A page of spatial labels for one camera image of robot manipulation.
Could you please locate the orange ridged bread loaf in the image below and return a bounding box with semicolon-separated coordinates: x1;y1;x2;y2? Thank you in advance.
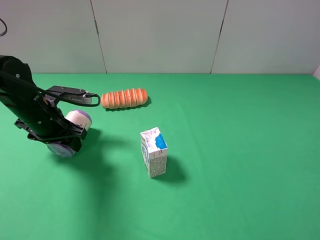
100;88;149;110

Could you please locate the purple bag roll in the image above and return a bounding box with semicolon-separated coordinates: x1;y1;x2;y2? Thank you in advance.
46;110;92;158

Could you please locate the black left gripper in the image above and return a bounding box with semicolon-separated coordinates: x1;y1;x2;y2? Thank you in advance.
14;99;88;152

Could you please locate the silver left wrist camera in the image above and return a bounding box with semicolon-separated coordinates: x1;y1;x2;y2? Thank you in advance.
47;85;92;105

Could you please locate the blue white milk carton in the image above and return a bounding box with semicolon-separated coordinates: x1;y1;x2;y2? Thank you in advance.
140;127;168;178

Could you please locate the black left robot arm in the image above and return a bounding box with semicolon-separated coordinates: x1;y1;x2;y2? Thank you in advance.
0;55;88;152

